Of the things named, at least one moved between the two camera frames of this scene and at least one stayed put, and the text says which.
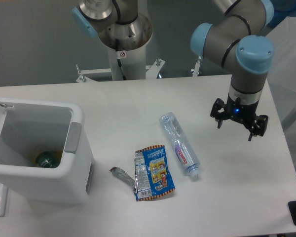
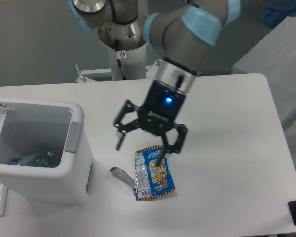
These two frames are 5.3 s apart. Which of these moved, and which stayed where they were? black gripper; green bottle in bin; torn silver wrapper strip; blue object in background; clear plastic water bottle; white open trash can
Moved: clear plastic water bottle; black gripper
Stayed: torn silver wrapper strip; blue object in background; white open trash can; green bottle in bin
